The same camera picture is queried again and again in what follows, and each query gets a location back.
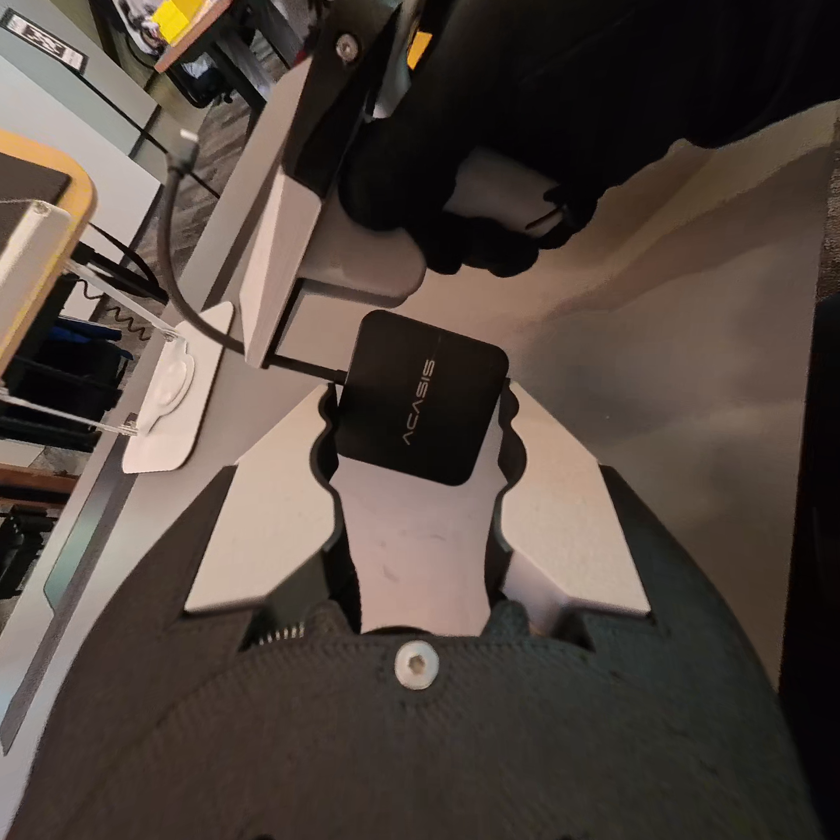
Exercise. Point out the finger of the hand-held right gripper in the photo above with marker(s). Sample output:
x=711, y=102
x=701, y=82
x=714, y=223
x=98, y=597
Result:
x=279, y=275

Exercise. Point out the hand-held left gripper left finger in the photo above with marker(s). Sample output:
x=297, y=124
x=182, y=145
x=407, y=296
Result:
x=262, y=518

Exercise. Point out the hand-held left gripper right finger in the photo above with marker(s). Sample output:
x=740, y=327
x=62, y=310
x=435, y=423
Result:
x=568, y=525

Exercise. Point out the black grey usb hub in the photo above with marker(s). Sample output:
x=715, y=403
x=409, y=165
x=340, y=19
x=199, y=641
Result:
x=420, y=407

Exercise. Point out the person's right forearm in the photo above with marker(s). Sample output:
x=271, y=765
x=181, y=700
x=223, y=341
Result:
x=656, y=65

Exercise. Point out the person's right hand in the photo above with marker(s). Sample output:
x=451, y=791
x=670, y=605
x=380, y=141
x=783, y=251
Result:
x=407, y=170

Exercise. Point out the white stand with clear legs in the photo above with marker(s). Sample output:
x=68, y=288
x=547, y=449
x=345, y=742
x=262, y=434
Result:
x=177, y=394

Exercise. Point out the wooden table with black legs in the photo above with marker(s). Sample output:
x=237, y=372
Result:
x=197, y=39

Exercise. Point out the small yellow block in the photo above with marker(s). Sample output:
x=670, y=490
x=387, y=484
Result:
x=174, y=19

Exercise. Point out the black metal shelf rack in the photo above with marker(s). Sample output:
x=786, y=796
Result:
x=65, y=394

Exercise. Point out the wood-rimmed table with dark top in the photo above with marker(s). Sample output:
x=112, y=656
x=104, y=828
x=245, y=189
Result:
x=26, y=177

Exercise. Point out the black white printed strip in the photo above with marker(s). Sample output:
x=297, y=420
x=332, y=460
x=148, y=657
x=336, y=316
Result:
x=46, y=43

